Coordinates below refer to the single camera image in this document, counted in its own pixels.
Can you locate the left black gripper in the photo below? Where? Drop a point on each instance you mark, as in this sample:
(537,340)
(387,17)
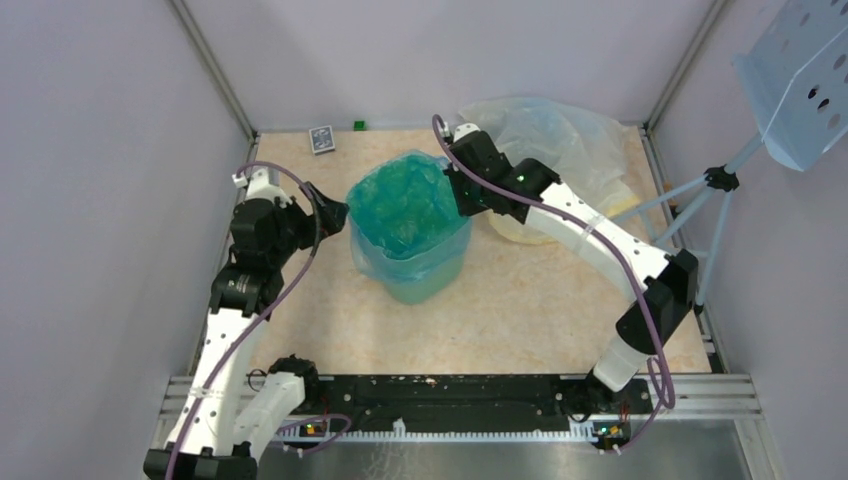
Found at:
(331,213)

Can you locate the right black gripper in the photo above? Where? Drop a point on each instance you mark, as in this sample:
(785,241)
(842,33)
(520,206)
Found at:
(466,208)

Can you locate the green plastic trash bin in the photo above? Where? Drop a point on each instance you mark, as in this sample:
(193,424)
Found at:
(424,278)

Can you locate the blue plastic trash bag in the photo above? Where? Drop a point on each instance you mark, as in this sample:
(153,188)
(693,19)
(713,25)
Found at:
(404,212)

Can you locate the clear yellow plastic bag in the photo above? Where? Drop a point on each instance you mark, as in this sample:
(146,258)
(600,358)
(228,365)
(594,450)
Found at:
(586,149)

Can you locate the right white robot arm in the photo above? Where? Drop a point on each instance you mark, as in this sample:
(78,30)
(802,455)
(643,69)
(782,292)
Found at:
(660,285)

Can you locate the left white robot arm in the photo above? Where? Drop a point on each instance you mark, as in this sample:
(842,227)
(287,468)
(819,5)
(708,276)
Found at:
(214,438)

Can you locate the playing card box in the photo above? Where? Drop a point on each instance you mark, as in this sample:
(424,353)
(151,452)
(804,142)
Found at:
(322,139)

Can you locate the light blue tripod stand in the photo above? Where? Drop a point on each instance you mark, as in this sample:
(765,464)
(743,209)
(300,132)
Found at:
(716,180)

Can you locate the perforated light blue panel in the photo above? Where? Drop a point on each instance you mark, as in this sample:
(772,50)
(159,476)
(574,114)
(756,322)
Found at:
(795,81)

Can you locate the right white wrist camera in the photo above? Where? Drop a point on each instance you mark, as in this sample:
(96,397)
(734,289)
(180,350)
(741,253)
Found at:
(451,135)

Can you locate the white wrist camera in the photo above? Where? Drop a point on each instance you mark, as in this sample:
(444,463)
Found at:
(451,135)
(262,184)

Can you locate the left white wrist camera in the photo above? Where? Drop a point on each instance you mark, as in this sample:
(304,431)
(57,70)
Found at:
(262,184)

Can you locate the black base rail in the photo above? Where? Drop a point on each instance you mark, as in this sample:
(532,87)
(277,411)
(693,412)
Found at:
(472,403)

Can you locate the white toothed cable strip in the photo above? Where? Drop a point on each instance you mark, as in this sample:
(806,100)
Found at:
(293,430)

